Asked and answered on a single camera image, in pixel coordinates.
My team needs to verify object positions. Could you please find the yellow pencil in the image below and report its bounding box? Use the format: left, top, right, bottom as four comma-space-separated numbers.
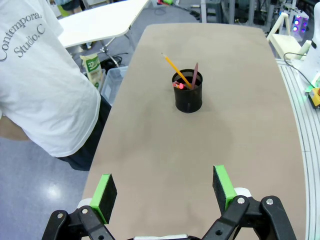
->
161, 52, 193, 90

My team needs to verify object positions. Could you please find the clear storage box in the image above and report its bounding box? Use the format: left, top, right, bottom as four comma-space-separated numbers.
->
99, 66, 129, 106

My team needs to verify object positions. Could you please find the yellow emergency stop box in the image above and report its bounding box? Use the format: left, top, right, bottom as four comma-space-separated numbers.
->
307, 87, 320, 109

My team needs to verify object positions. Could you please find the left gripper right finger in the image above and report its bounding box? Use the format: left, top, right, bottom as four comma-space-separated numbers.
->
201, 164, 298, 240

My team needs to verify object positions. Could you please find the grey aluminium base plate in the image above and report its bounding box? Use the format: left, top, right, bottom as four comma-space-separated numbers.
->
274, 58, 320, 240

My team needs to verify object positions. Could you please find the person in white T-shirt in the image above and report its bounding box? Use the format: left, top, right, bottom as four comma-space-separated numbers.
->
0, 0, 113, 172

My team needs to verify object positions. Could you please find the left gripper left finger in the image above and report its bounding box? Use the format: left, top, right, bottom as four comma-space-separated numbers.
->
41, 173, 118, 240

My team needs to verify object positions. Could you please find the black mesh pen holder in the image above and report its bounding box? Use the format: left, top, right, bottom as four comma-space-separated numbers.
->
171, 68, 204, 114

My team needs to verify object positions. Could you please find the person right forearm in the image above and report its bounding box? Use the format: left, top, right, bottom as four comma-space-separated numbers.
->
0, 113, 29, 141

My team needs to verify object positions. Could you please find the computer with coloured fans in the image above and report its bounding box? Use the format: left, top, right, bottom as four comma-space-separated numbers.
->
287, 9, 310, 39

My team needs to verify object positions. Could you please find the white green printed bag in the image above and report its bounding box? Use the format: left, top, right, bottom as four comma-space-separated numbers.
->
79, 53, 106, 92

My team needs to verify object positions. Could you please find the maroon pen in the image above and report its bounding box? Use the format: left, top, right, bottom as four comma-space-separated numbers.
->
191, 62, 200, 90

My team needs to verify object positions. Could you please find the white wooden frame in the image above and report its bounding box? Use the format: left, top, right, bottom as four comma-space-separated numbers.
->
266, 12, 312, 61

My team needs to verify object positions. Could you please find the white table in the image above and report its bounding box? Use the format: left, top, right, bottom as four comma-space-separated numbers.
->
56, 0, 151, 67

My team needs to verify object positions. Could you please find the thin black cable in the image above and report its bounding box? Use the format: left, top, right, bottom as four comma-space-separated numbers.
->
283, 52, 314, 87

